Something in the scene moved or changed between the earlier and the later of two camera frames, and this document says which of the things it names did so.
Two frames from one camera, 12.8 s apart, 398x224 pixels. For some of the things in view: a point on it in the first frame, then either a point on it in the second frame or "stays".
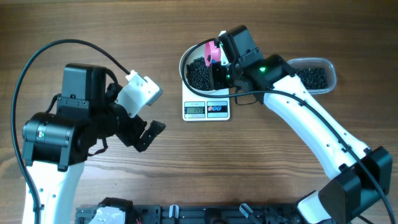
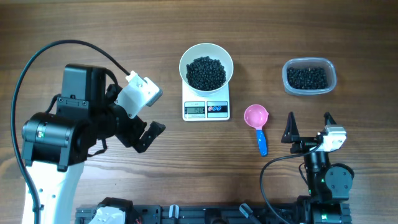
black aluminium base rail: (209, 213) stays
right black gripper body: (222, 76) to (303, 145)
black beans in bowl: (199, 74) stays
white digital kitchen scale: (198, 108) stays
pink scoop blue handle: (212, 54) to (256, 116)
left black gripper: (132, 135) stays
